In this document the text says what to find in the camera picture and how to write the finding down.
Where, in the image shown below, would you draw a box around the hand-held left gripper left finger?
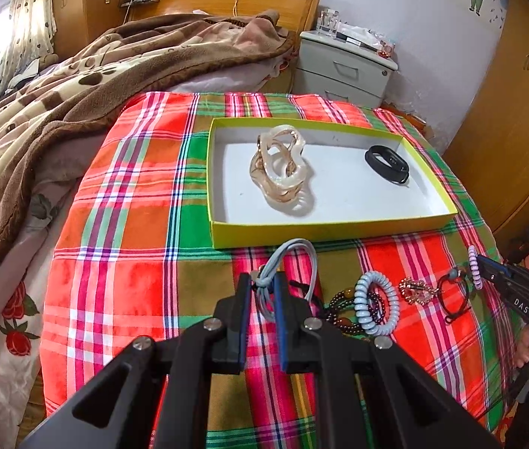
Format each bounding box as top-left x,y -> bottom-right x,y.
20,273 -> 252,449

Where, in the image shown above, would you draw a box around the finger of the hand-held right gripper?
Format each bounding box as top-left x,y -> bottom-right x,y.
476,255 -> 512,276
481,274 -> 512,294

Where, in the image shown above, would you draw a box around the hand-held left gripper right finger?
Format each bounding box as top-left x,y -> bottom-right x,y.
273,272 -> 502,449

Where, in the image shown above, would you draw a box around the purple spiral hair tie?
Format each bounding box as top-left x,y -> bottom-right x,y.
468,245 -> 484,290

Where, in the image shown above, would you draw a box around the grey-blue elastic hair tie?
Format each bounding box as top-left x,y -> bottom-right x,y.
252,238 -> 319,324

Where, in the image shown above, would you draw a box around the yellow-green cardboard box tray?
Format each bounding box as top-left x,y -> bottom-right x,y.
207,117 -> 458,250

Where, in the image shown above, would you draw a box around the gold rhinestone hair clip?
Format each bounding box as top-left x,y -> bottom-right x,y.
398,278 -> 438,308

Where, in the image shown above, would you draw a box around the wooden wardrobe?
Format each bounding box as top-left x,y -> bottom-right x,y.
442,0 -> 529,237

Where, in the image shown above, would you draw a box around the red green plaid cloth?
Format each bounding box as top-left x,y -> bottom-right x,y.
40,91 -> 525,449

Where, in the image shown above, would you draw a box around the floral bed sheet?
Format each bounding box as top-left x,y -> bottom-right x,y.
0,187 -> 88,436

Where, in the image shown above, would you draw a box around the grey nightstand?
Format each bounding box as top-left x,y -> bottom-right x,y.
294,30 -> 399,109

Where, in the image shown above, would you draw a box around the brown patterned fleece blanket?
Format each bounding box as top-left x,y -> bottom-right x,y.
0,12 -> 296,334

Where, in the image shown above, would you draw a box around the clear glass container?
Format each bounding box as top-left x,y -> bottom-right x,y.
317,9 -> 343,38

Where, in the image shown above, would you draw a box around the wooden headboard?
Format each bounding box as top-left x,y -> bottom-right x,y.
126,0 -> 323,42

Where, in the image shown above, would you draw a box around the dotted curtain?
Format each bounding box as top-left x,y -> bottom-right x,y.
0,0 -> 57,86

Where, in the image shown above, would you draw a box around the black cord bracelet with bead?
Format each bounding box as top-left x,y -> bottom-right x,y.
435,266 -> 478,325

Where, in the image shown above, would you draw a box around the dark brown bead bracelet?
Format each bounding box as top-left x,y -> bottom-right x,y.
317,285 -> 387,338

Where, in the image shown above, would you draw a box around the light blue spiral hair tie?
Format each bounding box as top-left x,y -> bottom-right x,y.
353,270 -> 401,337

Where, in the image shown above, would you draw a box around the translucent beige hair ties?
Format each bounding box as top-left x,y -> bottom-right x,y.
250,124 -> 316,217

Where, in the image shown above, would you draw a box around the black elastic hair tie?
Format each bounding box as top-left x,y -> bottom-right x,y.
364,145 -> 410,186

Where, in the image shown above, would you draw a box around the wooden cabinet with switch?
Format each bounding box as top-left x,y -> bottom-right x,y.
53,0 -> 143,62

